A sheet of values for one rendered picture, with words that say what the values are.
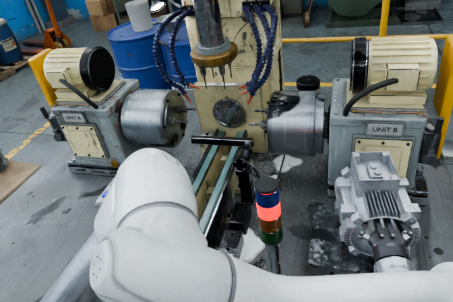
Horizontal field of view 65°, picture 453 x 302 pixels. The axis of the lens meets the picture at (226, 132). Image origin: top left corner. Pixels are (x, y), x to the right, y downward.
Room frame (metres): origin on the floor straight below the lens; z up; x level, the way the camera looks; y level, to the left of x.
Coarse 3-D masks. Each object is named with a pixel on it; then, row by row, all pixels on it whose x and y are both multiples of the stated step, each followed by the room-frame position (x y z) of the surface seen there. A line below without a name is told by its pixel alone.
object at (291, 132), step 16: (272, 96) 1.15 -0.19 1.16; (288, 96) 1.13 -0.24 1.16; (304, 96) 1.11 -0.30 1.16; (320, 96) 1.12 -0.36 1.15; (272, 112) 1.09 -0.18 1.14; (288, 112) 1.07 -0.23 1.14; (304, 112) 1.05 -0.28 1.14; (320, 112) 1.04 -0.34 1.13; (272, 128) 1.06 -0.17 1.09; (288, 128) 1.04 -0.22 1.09; (304, 128) 1.02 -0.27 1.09; (320, 128) 1.01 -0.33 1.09; (272, 144) 1.05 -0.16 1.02; (288, 144) 1.03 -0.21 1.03; (304, 144) 1.01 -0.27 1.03; (320, 144) 1.00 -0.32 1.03
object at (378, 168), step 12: (360, 156) 0.78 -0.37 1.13; (372, 156) 0.77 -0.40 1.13; (384, 156) 0.75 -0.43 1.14; (360, 168) 0.75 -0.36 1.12; (372, 168) 0.72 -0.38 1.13; (384, 168) 0.73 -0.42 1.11; (360, 180) 0.67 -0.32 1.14; (372, 180) 0.66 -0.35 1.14; (384, 180) 0.66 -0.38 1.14; (396, 180) 0.65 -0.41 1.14; (360, 192) 0.67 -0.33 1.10; (372, 192) 0.66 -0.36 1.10; (384, 192) 0.66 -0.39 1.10; (396, 192) 0.65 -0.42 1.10
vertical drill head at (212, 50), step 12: (192, 0) 1.28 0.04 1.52; (204, 0) 1.24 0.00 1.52; (216, 0) 1.26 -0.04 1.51; (204, 12) 1.24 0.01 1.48; (216, 12) 1.25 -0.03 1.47; (204, 24) 1.24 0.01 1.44; (216, 24) 1.25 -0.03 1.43; (204, 36) 1.25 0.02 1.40; (216, 36) 1.24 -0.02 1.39; (204, 48) 1.25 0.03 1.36; (216, 48) 1.23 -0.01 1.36; (228, 48) 1.25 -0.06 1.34; (192, 60) 1.25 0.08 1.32; (204, 60) 1.20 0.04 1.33; (216, 60) 1.20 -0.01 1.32; (228, 60) 1.21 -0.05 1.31; (204, 72) 1.24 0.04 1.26
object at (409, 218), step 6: (348, 168) 0.78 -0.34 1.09; (342, 174) 0.77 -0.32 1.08; (348, 174) 0.77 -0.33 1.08; (354, 216) 0.61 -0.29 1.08; (360, 216) 0.60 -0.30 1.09; (408, 216) 0.58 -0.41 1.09; (414, 216) 0.58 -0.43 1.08; (354, 222) 0.60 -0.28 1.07; (360, 222) 0.59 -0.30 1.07; (408, 222) 0.57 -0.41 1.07; (414, 222) 0.57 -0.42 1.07; (354, 252) 0.60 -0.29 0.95; (408, 252) 0.57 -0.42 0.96
